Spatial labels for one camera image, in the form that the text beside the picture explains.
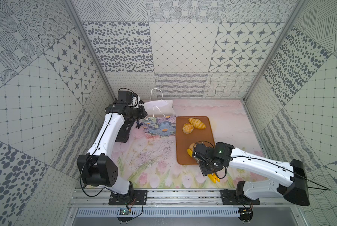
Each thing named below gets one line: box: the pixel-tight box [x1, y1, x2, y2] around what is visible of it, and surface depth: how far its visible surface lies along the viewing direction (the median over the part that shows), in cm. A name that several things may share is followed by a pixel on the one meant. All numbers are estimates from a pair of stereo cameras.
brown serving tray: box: [175, 115, 216, 165], surface depth 101 cm
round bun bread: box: [182, 122, 194, 135], surface depth 100 cm
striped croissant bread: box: [188, 117, 207, 130], surface depth 103 cm
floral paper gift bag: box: [140, 88, 177, 139], surface depth 86 cm
